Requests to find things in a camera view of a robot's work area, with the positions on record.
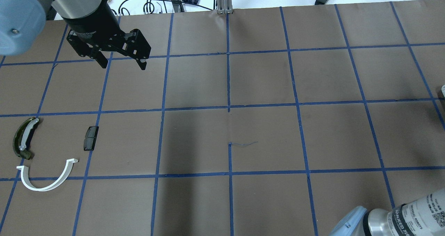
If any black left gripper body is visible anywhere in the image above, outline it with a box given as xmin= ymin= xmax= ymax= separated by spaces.
xmin=66 ymin=8 xmax=151 ymax=60

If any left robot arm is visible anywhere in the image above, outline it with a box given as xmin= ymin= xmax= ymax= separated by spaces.
xmin=0 ymin=0 xmax=151 ymax=70

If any dark grey brake pad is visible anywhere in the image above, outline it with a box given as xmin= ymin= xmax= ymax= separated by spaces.
xmin=83 ymin=126 xmax=99 ymax=152

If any green curved brake shoe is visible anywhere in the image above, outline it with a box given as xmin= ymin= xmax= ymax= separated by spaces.
xmin=12 ymin=117 xmax=40 ymax=160

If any white curved plastic part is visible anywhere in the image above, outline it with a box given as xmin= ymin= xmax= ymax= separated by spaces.
xmin=16 ymin=158 xmax=79 ymax=192

